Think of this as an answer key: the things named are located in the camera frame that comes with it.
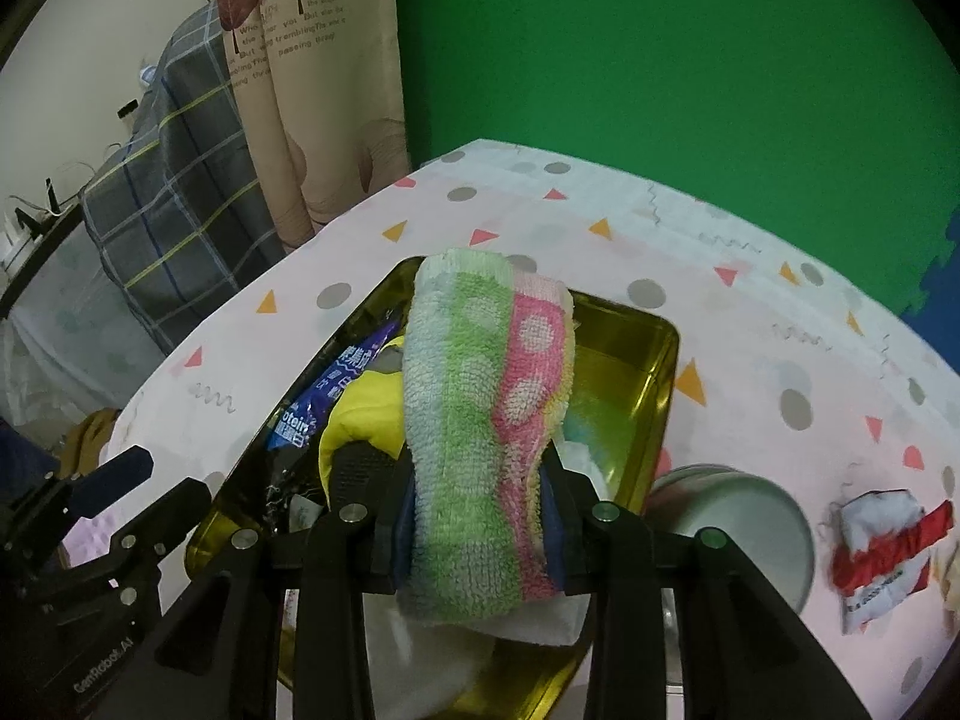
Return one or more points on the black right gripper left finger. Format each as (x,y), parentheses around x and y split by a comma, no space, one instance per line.
(365,544)

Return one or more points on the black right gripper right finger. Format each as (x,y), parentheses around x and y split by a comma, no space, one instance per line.
(591,545)

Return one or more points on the blue protein drink sachet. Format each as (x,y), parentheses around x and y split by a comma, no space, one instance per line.
(304,418)

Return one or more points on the green pink striped towel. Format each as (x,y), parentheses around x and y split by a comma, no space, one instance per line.
(488,372)

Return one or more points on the white towel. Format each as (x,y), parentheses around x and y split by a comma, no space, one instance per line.
(416,670)

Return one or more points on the yellow grey soft slipper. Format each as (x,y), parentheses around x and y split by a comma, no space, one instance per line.
(370,411)

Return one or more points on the stainless steel bowl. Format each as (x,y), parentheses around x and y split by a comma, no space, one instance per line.
(762,519)

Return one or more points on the pink patterned tablecloth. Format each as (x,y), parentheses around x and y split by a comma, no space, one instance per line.
(773,363)

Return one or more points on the red white snack packet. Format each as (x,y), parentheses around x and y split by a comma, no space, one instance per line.
(884,552)

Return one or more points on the cream satin scrunchie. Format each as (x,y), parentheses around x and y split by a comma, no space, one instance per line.
(946,570)

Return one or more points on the grey plaid pillow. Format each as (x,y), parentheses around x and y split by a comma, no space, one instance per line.
(177,213)

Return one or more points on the blue foam mat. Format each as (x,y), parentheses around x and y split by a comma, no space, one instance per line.
(937,321)

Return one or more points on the green foam mat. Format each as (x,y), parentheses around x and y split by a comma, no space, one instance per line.
(831,123)

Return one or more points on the beige printed curtain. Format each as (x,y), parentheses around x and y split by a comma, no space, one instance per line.
(319,89)

